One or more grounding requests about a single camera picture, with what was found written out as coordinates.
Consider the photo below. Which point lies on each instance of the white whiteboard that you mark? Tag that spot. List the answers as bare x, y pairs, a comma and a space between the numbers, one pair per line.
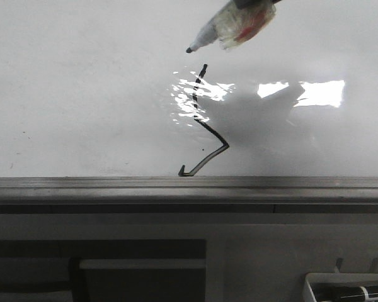
105, 88

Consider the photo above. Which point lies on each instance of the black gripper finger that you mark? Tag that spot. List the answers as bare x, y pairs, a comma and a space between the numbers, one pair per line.
249, 3

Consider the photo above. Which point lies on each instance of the white wire marker tray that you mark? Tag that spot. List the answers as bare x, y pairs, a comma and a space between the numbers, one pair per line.
316, 281

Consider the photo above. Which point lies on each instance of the aluminium whiteboard frame rail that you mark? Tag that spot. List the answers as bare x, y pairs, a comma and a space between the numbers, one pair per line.
199, 194

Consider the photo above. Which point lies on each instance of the black marker in tray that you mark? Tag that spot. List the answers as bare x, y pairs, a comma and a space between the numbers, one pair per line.
348, 293

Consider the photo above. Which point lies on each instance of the dark cabinet panel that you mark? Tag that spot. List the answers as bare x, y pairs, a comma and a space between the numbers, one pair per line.
102, 270

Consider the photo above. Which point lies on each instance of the white taped whiteboard marker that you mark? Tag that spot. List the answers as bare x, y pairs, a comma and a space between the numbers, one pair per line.
233, 26

